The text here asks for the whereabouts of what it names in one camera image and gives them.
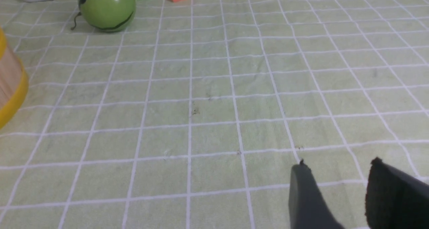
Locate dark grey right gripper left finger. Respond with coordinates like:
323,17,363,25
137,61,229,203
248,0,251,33
289,159,344,229

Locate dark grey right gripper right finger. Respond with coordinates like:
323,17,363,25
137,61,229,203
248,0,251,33
365,157,429,229

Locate yellow rimmed bamboo steamer basket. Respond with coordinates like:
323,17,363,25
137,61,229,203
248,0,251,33
0,29,29,128

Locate green checkered tablecloth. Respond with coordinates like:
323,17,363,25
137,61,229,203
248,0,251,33
1,0,429,229

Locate green toy watermelon ball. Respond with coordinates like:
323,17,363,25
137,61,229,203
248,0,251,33
71,0,136,33

